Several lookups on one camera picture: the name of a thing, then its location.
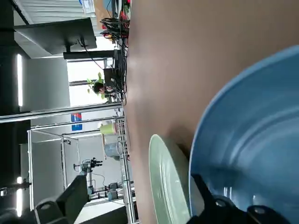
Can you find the white strip light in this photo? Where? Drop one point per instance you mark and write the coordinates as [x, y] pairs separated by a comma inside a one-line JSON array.
[[19, 79]]

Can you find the person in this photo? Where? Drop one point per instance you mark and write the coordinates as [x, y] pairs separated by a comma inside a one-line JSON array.
[[100, 89]]

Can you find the red blue sign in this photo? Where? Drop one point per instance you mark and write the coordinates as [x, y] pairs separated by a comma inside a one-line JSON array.
[[76, 117]]

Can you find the blue plate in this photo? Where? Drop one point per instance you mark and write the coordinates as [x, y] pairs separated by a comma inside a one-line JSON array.
[[257, 140]]

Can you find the green plate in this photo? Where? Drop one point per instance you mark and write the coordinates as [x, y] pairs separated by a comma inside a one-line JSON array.
[[163, 175]]

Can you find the green plant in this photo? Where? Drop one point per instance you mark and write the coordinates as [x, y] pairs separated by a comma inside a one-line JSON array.
[[100, 77]]

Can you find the black computer monitor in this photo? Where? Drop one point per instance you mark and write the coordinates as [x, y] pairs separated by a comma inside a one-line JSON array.
[[58, 35]]

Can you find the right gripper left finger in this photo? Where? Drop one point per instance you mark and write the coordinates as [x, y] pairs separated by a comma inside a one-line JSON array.
[[74, 193]]

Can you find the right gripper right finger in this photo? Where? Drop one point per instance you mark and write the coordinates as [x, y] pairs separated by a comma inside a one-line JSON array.
[[203, 193]]

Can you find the aluminium frame beam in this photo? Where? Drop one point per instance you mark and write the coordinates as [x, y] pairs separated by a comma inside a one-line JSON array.
[[58, 112]]

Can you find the green paper cup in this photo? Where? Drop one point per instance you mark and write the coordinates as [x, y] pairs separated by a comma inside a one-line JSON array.
[[107, 129]]

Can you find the cardboard box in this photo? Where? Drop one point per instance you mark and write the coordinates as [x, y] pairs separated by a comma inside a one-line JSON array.
[[100, 11]]

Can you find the clear blue plastic cup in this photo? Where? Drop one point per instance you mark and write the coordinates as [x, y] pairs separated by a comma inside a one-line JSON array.
[[113, 150]]

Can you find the black box device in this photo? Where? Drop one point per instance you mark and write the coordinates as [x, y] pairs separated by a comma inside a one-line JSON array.
[[109, 74]]

